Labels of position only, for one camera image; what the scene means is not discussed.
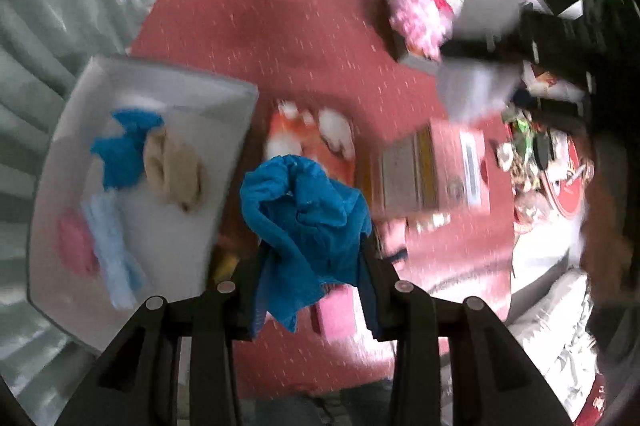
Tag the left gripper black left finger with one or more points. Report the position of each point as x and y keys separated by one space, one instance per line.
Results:
x=135 y=380

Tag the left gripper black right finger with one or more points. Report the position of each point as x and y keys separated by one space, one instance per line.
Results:
x=493 y=380

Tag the light blue fluffy item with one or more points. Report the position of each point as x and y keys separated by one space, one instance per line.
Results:
x=121 y=273

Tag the white bagged soft bundle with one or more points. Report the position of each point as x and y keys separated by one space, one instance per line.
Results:
x=475 y=77

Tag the pink sponge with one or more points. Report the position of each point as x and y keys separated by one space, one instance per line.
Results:
x=75 y=245

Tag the beige cloth pouch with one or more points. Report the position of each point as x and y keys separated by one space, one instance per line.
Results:
x=173 y=169

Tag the blue cloth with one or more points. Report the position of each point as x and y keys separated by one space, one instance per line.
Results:
x=122 y=156
x=314 y=225

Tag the grey white cardboard box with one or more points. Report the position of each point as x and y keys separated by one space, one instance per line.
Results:
x=210 y=112

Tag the pink fluffy pompom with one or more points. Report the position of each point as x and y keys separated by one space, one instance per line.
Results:
x=424 y=25

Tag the pink yellow carton box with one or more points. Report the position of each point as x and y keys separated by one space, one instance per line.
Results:
x=442 y=167

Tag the grey tray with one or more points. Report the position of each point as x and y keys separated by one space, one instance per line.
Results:
x=418 y=62

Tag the floral tissue pack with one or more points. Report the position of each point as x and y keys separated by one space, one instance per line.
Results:
x=323 y=135

